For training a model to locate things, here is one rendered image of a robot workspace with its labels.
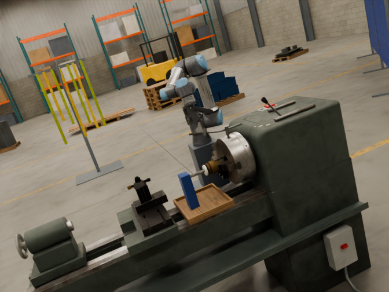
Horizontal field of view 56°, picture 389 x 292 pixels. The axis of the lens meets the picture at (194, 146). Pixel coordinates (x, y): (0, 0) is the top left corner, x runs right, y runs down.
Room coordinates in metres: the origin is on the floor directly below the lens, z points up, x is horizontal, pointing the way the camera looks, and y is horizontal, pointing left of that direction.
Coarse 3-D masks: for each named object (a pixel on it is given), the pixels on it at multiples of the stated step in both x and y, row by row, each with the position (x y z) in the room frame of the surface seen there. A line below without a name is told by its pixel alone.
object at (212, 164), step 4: (212, 160) 2.16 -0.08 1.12; (216, 160) 2.17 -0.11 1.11; (204, 164) 2.17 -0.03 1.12; (208, 164) 2.15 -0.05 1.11; (212, 164) 2.14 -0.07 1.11; (216, 164) 2.15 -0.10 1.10; (208, 168) 2.12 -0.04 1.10; (212, 168) 2.12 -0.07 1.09; (216, 168) 2.13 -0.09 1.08; (208, 172) 2.12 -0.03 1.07; (212, 172) 2.13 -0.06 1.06; (216, 172) 2.14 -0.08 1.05
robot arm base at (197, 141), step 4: (192, 136) 2.69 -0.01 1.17; (196, 136) 2.64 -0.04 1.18; (200, 136) 2.63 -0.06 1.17; (208, 136) 2.66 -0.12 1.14; (192, 140) 2.69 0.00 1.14; (196, 140) 2.65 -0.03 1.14; (200, 140) 2.63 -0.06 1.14; (204, 140) 2.62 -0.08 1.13; (208, 140) 2.64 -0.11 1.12; (196, 144) 2.64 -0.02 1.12; (200, 144) 2.62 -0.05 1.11; (204, 144) 2.62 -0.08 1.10
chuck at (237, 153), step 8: (224, 136) 2.21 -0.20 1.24; (232, 136) 2.17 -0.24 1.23; (224, 144) 2.14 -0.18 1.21; (232, 144) 2.10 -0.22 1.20; (240, 144) 2.10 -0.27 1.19; (224, 152) 2.18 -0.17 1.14; (232, 152) 2.06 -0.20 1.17; (240, 152) 2.07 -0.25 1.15; (224, 160) 2.23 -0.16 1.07; (232, 160) 2.08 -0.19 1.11; (240, 160) 2.05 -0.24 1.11; (248, 160) 2.06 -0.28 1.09; (248, 168) 2.06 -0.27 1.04; (232, 176) 2.16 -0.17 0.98; (240, 176) 2.06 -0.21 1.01; (248, 176) 2.09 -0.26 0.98
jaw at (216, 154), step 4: (212, 144) 2.23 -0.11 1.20; (216, 144) 2.23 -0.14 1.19; (212, 148) 2.25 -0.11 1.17; (216, 148) 2.22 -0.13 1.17; (220, 148) 2.22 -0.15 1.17; (212, 152) 2.21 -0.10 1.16; (216, 152) 2.20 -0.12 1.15; (220, 152) 2.20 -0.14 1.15; (212, 156) 2.19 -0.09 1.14; (216, 156) 2.19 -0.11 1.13; (220, 156) 2.19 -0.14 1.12; (224, 156) 2.19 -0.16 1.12
